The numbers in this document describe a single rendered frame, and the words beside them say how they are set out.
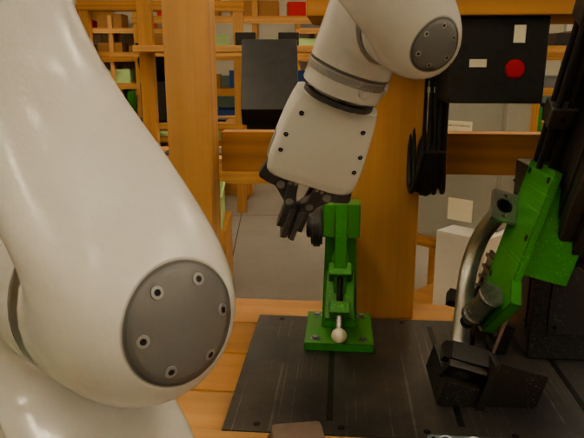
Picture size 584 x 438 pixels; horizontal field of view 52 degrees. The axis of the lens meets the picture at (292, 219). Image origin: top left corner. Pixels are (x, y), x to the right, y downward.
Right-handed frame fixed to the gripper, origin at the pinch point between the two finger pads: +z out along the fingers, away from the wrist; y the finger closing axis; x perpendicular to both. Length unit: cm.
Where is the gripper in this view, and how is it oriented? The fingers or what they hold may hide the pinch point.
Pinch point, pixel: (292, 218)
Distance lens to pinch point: 68.8
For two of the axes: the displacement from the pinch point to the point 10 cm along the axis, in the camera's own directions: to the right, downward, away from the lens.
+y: -9.5, -2.8, -1.6
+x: 0.1, 4.7, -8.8
